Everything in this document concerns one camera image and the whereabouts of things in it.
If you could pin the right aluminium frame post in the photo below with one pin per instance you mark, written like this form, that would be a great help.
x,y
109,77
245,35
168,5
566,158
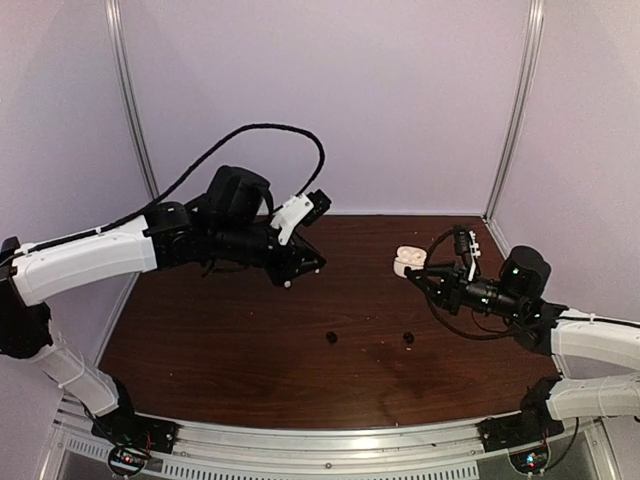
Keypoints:
x,y
529,60

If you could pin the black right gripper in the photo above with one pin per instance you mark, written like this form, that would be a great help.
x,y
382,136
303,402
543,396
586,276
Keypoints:
x,y
444,291

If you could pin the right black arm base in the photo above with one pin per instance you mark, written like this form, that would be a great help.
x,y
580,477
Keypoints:
x,y
533,423

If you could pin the white earbud charging case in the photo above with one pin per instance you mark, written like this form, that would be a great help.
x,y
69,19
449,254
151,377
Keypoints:
x,y
408,257

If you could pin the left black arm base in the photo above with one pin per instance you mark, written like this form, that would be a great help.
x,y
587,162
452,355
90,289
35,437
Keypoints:
x,y
124,427

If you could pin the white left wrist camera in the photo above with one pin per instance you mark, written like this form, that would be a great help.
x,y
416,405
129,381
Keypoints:
x,y
289,216

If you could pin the left circuit board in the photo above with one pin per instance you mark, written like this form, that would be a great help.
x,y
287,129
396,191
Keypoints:
x,y
124,461

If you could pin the right circuit board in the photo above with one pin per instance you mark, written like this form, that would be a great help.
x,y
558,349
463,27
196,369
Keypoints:
x,y
529,461

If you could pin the aluminium frame post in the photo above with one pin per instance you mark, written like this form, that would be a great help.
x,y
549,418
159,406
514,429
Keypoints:
x,y
127,90
529,60

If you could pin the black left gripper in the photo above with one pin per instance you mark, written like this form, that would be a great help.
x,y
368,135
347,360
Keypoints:
x,y
301,250

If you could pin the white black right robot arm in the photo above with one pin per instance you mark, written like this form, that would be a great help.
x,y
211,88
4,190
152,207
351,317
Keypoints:
x,y
597,357

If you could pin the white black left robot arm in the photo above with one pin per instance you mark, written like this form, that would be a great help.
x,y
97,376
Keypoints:
x,y
233,221

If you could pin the aluminium front rail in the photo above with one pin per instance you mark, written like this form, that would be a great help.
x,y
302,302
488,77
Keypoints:
x,y
450,450

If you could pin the left aluminium frame post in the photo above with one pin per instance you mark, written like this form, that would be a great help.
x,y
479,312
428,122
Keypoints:
x,y
127,90

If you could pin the circuit board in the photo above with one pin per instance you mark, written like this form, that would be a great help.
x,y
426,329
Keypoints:
x,y
124,461
529,461

